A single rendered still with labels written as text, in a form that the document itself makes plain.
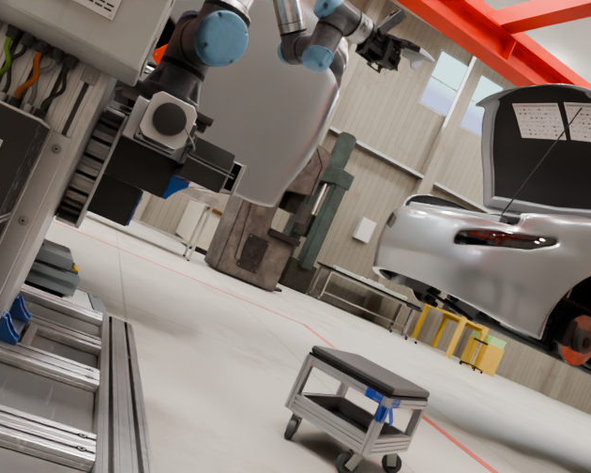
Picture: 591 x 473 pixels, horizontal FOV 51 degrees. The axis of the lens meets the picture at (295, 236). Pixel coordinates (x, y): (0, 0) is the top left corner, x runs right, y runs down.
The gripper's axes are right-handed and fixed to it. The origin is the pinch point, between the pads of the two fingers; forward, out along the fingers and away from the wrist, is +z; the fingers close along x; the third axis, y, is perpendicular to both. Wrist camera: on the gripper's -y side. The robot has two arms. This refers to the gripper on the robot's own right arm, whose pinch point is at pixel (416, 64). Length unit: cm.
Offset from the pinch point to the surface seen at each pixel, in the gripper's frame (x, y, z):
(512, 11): -229, -244, 258
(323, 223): -845, -136, 564
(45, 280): -121, 96, -43
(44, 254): -123, 87, -47
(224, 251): -601, 13, 265
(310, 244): -850, -90, 558
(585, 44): -566, -612, 800
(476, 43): -249, -211, 247
